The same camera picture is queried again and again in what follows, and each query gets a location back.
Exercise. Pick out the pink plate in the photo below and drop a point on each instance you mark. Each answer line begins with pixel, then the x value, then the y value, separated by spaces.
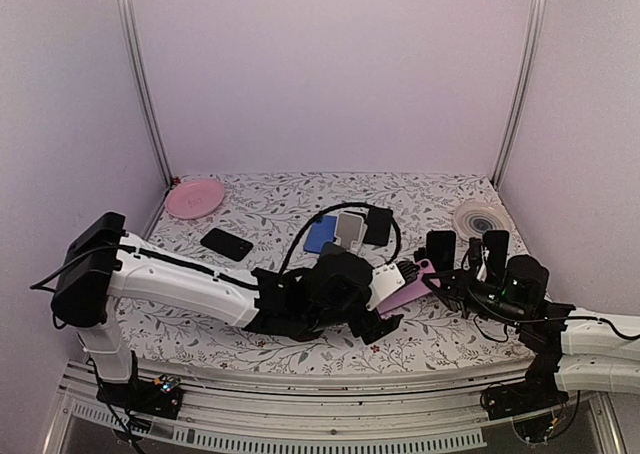
pixel 194 199

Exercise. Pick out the black phone blue case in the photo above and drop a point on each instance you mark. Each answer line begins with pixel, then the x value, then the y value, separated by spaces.
pixel 497 243

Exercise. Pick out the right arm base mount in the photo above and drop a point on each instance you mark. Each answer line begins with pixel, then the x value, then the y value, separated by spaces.
pixel 535 408

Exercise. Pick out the front aluminium rail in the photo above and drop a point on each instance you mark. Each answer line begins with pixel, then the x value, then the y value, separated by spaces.
pixel 229 411

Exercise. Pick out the left aluminium frame post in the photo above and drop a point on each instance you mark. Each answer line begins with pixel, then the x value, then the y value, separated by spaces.
pixel 135 54

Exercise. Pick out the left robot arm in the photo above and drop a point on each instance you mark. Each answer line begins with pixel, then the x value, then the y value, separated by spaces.
pixel 107 263

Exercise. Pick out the black phone teal edge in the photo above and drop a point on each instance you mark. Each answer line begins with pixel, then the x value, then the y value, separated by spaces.
pixel 378 222

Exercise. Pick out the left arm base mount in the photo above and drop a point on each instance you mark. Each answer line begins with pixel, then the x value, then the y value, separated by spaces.
pixel 161 397

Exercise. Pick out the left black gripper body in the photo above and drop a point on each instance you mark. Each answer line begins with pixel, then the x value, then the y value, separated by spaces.
pixel 328 322

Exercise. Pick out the black upright phone stand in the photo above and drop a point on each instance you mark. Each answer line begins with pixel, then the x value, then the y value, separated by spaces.
pixel 330 248

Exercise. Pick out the white grey phone stand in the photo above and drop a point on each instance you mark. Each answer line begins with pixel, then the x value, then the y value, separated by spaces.
pixel 350 230

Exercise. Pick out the pink phone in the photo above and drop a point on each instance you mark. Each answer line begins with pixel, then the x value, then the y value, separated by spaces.
pixel 410 292

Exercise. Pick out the aluminium frame post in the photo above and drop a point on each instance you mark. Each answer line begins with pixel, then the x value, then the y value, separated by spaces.
pixel 135 54
pixel 532 37

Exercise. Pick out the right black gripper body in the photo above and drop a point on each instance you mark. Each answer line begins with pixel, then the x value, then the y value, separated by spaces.
pixel 499 307

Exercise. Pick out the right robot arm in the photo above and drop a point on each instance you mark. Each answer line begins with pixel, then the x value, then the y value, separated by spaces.
pixel 574 349

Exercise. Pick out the black phone far left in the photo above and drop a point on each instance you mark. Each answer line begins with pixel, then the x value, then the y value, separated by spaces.
pixel 226 244

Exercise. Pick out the right aluminium frame post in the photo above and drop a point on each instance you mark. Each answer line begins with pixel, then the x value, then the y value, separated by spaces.
pixel 532 37

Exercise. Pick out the black phone front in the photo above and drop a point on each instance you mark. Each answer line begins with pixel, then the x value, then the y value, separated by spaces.
pixel 440 249

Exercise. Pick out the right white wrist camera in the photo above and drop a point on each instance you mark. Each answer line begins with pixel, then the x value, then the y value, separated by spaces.
pixel 477 257

